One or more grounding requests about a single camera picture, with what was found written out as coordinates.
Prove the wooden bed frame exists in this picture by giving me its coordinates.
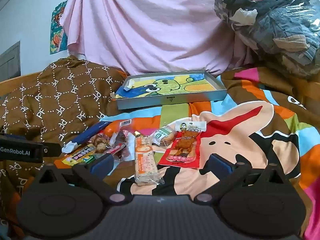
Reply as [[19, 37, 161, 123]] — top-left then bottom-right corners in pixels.
[[0, 71, 42, 83]]

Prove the grey box with cartoon drawing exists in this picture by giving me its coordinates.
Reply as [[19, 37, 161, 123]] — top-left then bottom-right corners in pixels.
[[115, 70, 227, 110]]

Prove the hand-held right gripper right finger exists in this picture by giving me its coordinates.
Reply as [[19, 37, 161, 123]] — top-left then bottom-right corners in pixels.
[[192, 154, 291, 203]]

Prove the wall poster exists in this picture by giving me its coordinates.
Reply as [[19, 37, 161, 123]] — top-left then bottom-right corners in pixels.
[[49, 1, 69, 55]]

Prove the blue snack packet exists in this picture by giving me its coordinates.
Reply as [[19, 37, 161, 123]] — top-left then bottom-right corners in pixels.
[[62, 121, 110, 153]]

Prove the brown patterned blanket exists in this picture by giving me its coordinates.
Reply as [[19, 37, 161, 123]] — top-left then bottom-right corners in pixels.
[[0, 55, 129, 240]]

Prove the grey wall panel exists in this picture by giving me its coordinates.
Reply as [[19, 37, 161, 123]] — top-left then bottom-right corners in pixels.
[[0, 41, 21, 82]]

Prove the red chicken snack packet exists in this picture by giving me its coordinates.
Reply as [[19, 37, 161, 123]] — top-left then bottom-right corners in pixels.
[[158, 120, 207, 170]]

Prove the clear meatball packet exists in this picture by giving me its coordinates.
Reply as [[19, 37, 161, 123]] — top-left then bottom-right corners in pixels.
[[89, 133, 112, 154]]

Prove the pink bed sheet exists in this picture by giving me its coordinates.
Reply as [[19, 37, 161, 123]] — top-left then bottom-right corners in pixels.
[[60, 0, 248, 77]]

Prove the golden dark meat packet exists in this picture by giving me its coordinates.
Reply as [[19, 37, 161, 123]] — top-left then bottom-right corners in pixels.
[[107, 130, 135, 162]]

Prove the clear sausage packet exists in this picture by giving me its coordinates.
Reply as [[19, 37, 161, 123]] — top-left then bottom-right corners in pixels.
[[114, 119, 134, 140]]

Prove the yellow candy packet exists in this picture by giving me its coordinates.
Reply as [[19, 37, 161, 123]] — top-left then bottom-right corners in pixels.
[[61, 144, 97, 167]]

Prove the green label bun packet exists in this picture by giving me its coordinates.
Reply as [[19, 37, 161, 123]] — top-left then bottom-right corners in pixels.
[[152, 126, 177, 148]]

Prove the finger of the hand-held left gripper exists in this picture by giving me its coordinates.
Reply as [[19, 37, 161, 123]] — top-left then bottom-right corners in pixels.
[[43, 142, 62, 157]]

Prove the colourful cartoon printed blanket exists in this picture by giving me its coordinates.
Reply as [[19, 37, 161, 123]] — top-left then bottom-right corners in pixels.
[[54, 66, 320, 240]]

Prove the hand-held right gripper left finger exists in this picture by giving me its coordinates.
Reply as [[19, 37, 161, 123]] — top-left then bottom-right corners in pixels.
[[32, 153, 133, 205]]

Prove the orange white cake bar packet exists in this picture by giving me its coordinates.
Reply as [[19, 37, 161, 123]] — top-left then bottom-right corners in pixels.
[[134, 134, 166, 187]]

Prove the clear bag of clothes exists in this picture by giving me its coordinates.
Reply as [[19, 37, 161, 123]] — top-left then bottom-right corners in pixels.
[[214, 0, 320, 79]]

